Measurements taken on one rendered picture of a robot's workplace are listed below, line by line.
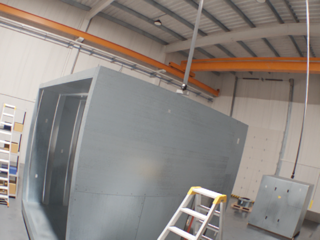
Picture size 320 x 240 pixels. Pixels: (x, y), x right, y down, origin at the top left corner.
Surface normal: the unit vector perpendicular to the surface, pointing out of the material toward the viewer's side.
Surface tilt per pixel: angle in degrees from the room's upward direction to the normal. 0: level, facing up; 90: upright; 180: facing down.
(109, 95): 90
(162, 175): 90
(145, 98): 90
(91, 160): 90
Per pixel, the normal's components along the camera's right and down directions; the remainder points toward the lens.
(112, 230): 0.63, 0.12
